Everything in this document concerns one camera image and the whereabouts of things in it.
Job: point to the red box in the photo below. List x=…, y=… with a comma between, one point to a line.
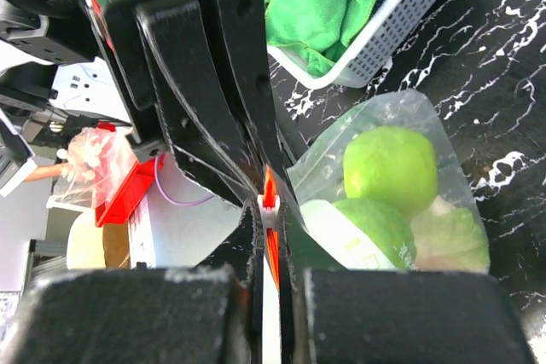
x=120, y=180

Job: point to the green fake lettuce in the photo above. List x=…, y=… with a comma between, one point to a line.
x=443, y=237

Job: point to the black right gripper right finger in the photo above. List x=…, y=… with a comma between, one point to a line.
x=330, y=315

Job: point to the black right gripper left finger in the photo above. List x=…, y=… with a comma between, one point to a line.
x=211, y=313

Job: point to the green fake apple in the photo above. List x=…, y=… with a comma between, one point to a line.
x=394, y=166

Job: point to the white perforated plastic basket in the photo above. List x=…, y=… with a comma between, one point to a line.
x=392, y=23

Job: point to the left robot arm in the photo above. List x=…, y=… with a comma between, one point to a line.
x=62, y=32

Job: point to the clear zip top bag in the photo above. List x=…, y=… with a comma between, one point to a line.
x=318, y=182

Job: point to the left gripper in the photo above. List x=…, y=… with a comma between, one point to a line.
x=162, y=55

